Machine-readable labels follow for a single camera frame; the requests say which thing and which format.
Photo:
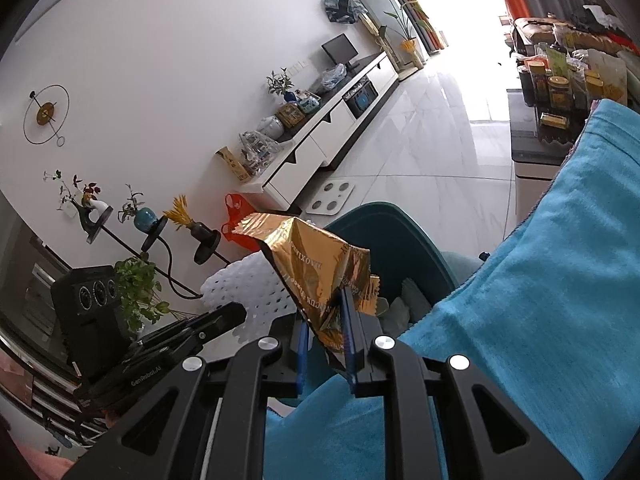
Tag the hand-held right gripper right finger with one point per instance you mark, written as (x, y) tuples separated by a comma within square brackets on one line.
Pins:
[(350, 340)]

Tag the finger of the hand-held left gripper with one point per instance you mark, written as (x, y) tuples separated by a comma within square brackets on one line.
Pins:
[(165, 332), (222, 316)]

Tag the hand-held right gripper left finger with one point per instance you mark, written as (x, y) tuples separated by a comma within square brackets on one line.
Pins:
[(301, 355)]

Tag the white foam fruit net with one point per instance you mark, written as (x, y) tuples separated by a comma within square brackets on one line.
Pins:
[(240, 290)]

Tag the torn gold snack wrapper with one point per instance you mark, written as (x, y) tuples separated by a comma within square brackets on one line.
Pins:
[(310, 270)]

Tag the teal trash bin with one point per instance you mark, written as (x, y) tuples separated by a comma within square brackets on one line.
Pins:
[(395, 240)]

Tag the person's left forearm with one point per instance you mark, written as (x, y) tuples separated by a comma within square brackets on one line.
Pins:
[(40, 462)]

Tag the green leafy potted plant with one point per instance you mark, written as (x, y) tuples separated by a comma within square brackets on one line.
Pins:
[(137, 290)]

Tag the orange plastic bag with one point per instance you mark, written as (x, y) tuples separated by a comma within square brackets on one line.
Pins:
[(240, 230)]

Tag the dark vase yellow wheat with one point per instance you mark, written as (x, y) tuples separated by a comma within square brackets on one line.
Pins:
[(197, 230)]

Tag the black curved plant stand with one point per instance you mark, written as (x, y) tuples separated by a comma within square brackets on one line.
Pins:
[(152, 227)]

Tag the white vase with flowers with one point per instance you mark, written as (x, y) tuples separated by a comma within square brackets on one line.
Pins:
[(95, 205)]

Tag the teal vase with plant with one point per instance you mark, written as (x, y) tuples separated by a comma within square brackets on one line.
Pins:
[(145, 219)]

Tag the white bathroom scale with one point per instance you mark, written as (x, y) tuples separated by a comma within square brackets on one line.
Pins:
[(330, 199)]

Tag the clear wrapped ornament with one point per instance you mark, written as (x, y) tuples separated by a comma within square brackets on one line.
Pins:
[(259, 150)]

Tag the white teapot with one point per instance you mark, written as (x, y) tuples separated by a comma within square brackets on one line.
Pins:
[(272, 126)]

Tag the blue floral blanket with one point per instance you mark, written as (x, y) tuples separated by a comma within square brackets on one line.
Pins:
[(550, 285)]

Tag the white black tv cabinet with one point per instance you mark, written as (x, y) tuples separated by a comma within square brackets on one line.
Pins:
[(325, 130)]

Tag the gold patterned box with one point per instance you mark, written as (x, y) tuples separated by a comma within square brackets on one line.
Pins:
[(290, 115)]

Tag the teal ceramic pot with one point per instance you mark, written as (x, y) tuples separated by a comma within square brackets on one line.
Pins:
[(308, 102)]

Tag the plant in blue vase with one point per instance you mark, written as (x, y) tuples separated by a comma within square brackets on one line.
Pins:
[(282, 87)]

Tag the clear plastic bag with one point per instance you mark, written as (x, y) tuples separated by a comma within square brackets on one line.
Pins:
[(332, 77)]

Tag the dark top coffee table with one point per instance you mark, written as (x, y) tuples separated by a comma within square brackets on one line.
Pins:
[(530, 137)]

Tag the black monitor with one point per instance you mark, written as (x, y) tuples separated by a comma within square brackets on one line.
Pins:
[(340, 50)]

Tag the tall leafy plant yellow pot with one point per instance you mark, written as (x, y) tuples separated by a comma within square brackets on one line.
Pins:
[(405, 20)]

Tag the covered standing fan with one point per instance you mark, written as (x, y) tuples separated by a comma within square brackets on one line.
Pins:
[(342, 7)]

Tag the kraft paper snack bag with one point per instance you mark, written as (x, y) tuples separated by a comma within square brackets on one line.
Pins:
[(607, 77)]

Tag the white cloth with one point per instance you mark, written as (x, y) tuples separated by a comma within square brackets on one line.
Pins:
[(600, 12)]

